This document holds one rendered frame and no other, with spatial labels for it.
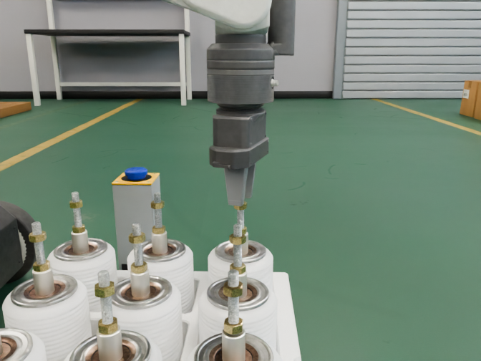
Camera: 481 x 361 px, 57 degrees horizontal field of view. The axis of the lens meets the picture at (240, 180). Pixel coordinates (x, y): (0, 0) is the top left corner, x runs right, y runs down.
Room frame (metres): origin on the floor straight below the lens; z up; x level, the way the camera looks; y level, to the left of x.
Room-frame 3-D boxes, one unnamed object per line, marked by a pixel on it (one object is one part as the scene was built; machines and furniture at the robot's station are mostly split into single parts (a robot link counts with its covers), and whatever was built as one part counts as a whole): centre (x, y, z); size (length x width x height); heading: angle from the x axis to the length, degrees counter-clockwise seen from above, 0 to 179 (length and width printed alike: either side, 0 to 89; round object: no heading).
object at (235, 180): (0.57, 0.01, 0.36); 0.03 x 0.02 x 0.06; 70
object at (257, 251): (0.60, 0.00, 0.25); 0.08 x 0.08 x 0.01
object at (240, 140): (0.60, 0.00, 0.45); 0.13 x 0.10 x 0.12; 160
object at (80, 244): (0.60, 0.24, 0.26); 0.02 x 0.02 x 0.03
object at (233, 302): (0.36, 0.01, 0.30); 0.01 x 0.01 x 0.08
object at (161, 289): (0.48, 0.12, 0.25); 0.08 x 0.08 x 0.01
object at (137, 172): (0.77, 0.19, 0.32); 0.04 x 0.04 x 0.02
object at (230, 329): (0.36, 0.01, 0.29); 0.02 x 0.02 x 0.01; 24
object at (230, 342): (0.36, 0.01, 0.26); 0.02 x 0.02 x 0.03
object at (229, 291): (0.36, 0.01, 0.33); 0.02 x 0.02 x 0.01; 24
